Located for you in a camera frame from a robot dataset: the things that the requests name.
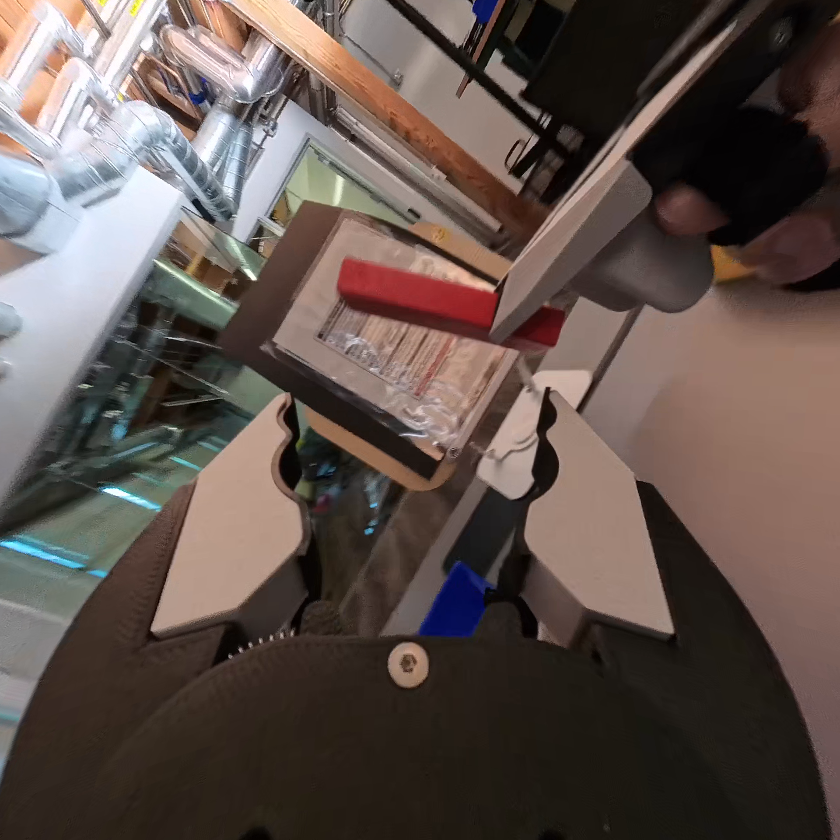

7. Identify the black table mat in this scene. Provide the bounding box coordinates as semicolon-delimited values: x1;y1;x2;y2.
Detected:
441;484;521;580

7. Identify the blue plastic bin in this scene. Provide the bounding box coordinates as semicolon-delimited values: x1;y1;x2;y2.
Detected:
418;560;497;639

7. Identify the white board stand base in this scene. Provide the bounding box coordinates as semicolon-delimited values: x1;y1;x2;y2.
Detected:
475;369;596;501

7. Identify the red device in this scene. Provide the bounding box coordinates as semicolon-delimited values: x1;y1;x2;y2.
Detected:
336;256;567;353

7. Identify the glass partition panel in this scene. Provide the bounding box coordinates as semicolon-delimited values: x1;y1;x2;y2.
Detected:
0;210;277;592

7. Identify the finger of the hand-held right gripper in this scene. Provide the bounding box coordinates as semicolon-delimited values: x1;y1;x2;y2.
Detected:
489;92;658;347

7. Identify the instruction sheet display board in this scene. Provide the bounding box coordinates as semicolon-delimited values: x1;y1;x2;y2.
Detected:
218;200;527;494

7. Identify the black office chair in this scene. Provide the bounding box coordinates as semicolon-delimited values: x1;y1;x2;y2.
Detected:
504;110;586;199

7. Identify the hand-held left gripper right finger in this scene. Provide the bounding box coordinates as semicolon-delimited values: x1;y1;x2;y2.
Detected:
521;387;677;649

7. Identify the person's right hand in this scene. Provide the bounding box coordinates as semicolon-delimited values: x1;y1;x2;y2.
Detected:
655;29;840;291

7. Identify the yellow plastic bin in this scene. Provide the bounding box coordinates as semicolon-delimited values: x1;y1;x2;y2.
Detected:
710;245;763;284

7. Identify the cluster of silver ducts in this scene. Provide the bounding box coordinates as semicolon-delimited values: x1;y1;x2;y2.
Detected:
0;0;291;238

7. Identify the wooden support post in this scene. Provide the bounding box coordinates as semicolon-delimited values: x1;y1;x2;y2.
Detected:
222;0;550;245

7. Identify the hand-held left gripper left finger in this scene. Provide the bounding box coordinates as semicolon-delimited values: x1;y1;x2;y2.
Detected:
150;392;324;642

